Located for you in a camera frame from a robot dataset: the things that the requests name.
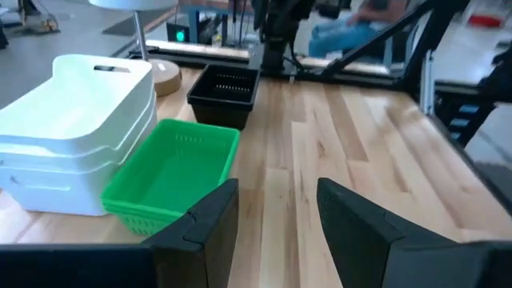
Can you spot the green slotted plastic basket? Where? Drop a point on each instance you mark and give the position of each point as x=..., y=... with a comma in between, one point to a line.
x=172, y=172
x=140, y=229

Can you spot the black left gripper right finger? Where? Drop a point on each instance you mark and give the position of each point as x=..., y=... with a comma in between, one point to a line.
x=372, y=248

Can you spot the red flat box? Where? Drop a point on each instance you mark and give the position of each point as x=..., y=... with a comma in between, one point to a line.
x=486, y=21

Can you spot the black slotted plastic basket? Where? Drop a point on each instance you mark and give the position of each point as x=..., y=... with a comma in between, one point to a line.
x=226, y=86
x=220, y=118

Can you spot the white cylindrical lamp shade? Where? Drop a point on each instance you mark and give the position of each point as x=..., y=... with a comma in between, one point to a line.
x=166, y=78

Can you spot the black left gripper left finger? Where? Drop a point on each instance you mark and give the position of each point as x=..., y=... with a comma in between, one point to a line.
x=200, y=248

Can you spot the grey blue metal table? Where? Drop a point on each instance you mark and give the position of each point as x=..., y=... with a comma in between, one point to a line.
x=194, y=24

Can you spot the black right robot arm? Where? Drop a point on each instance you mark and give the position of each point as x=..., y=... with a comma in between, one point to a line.
x=280, y=40

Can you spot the person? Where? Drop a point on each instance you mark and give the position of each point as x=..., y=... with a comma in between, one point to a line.
x=340, y=36

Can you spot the silver metal bracket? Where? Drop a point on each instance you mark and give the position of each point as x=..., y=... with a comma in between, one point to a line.
x=430, y=80

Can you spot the black box green light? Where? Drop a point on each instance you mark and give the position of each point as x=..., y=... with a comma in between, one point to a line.
x=180, y=36

